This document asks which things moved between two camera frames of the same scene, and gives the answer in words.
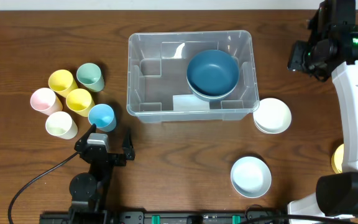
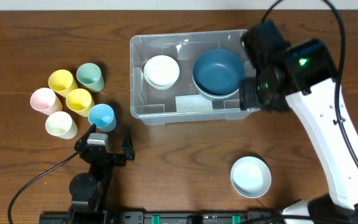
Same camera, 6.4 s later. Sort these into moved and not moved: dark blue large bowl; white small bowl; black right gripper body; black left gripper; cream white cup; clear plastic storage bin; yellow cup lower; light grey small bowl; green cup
Moved: dark blue large bowl; white small bowl; black right gripper body
Not moved: clear plastic storage bin; cream white cup; green cup; light grey small bowl; yellow cup lower; black left gripper
